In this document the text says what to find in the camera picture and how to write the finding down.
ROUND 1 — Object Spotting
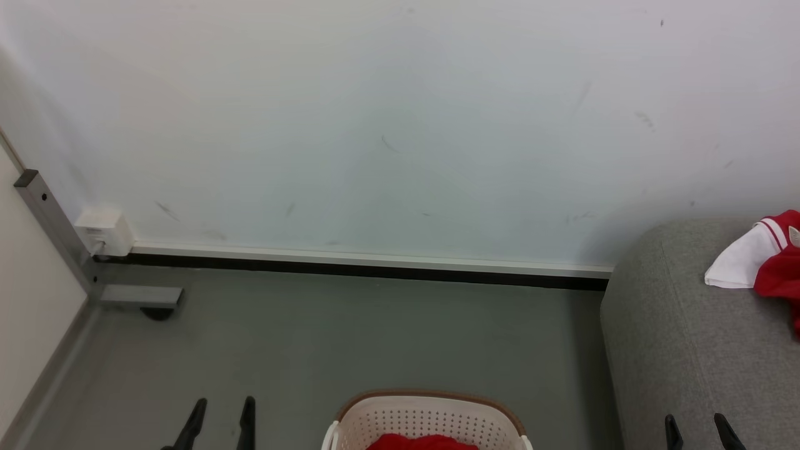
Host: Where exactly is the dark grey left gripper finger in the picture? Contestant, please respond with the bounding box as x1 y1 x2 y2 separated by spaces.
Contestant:
161 397 208 450
236 395 256 450

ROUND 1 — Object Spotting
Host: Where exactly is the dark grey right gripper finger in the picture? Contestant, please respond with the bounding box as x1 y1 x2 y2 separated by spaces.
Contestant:
714 412 748 450
664 414 684 450

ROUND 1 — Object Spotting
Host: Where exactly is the red garment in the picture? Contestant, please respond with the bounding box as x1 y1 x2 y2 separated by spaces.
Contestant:
366 433 480 450

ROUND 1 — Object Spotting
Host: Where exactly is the red and white shirt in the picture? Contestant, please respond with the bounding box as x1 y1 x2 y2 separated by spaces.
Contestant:
704 209 800 339

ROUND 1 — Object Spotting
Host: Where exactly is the cream perforated laundry basket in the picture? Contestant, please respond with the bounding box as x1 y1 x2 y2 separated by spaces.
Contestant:
321 389 534 450

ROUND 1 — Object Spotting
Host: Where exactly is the grey fabric sofa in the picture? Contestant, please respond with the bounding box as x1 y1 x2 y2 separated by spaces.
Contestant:
599 217 800 450

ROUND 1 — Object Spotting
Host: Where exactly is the white and black baseboard strip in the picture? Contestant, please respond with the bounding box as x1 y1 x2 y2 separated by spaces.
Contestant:
92 242 614 292

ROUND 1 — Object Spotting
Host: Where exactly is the cream partition panel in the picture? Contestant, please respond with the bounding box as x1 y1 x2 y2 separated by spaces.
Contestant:
0 134 88 439

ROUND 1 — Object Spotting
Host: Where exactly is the grey metal foot bracket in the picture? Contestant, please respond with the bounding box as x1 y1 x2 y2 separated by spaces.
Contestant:
99 285 184 311

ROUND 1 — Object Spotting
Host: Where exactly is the white wall socket box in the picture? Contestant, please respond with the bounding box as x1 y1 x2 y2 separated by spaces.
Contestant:
74 207 136 258

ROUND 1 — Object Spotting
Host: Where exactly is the grey metal partition frame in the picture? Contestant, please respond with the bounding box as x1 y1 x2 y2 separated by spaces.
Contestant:
0 169 102 450

